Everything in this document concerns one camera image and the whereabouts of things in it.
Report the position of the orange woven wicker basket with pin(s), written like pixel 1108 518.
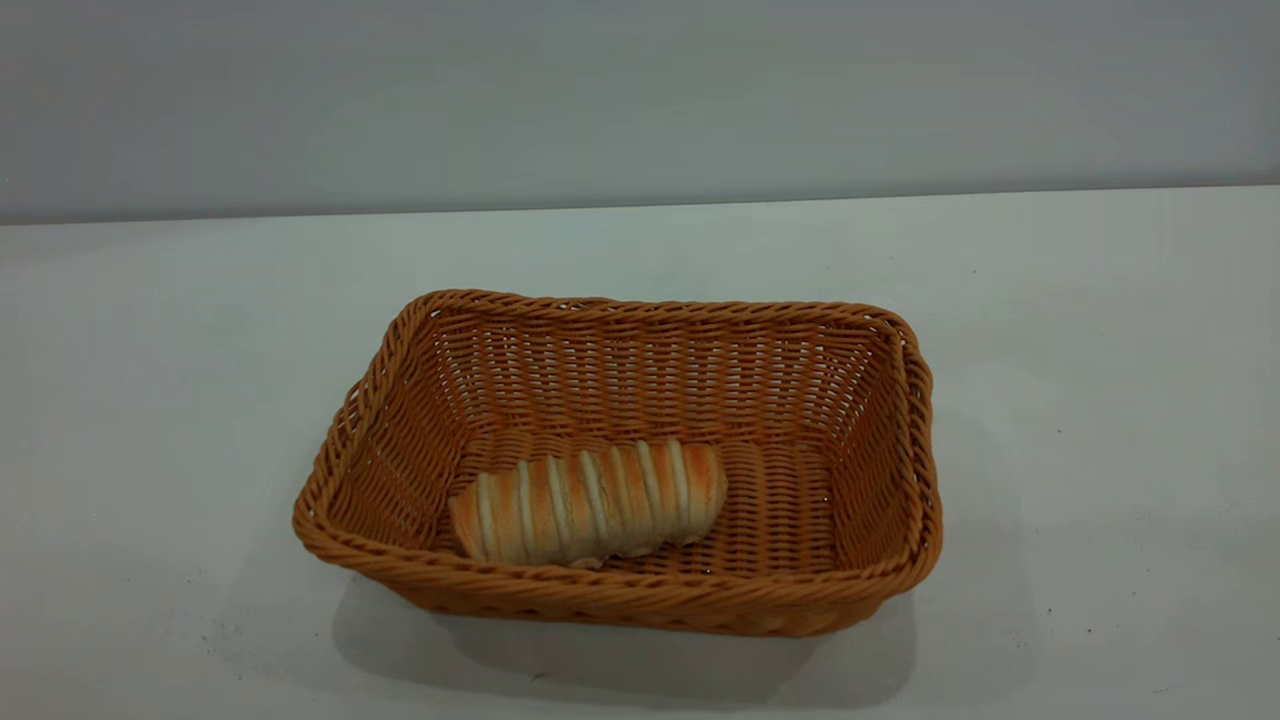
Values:
pixel 800 520

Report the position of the striped twisted bread roll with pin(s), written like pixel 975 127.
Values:
pixel 590 505

